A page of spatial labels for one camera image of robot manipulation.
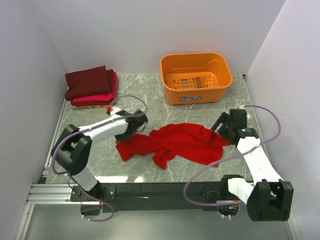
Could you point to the folded maroon t shirt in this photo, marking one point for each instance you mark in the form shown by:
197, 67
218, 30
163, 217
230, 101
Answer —
89, 82

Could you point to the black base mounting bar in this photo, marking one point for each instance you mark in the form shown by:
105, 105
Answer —
168, 196

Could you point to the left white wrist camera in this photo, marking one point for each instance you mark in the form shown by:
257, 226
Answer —
111, 110

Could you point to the red t shirt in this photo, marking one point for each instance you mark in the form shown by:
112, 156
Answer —
190, 141

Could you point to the orange plastic basket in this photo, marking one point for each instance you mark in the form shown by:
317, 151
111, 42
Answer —
194, 78

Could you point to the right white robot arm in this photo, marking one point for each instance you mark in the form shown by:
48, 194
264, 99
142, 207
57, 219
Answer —
269, 197

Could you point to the folded pink t shirt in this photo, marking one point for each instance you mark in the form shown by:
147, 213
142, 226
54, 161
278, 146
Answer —
105, 97

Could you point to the aluminium rail frame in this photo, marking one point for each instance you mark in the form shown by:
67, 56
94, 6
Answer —
56, 191

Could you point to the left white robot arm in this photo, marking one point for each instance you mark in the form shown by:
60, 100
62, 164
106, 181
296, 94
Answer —
72, 149

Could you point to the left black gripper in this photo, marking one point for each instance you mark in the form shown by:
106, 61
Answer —
118, 137

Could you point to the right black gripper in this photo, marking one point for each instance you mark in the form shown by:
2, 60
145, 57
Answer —
222, 118

